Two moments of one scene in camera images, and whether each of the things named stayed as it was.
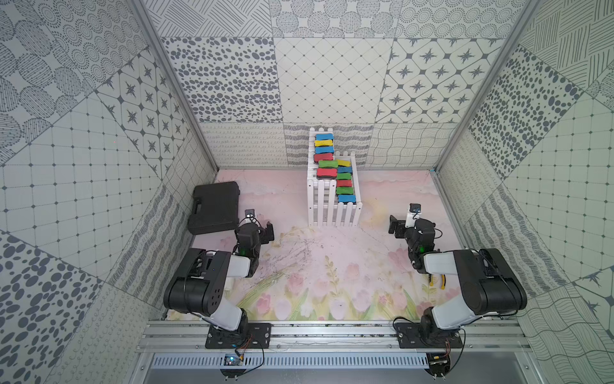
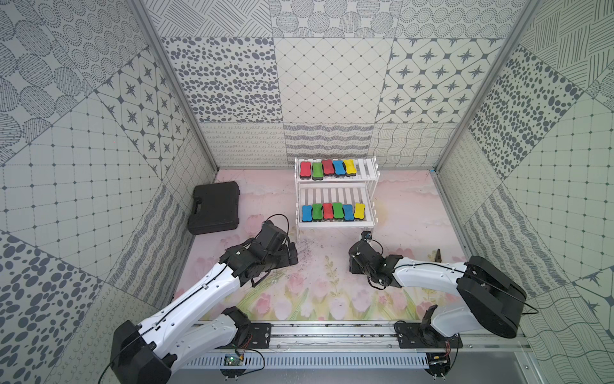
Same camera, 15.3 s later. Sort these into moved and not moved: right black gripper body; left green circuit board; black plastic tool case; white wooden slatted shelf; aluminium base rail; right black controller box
Moved: right black gripper body; white wooden slatted shelf
Not moved: black plastic tool case; aluminium base rail; left green circuit board; right black controller box
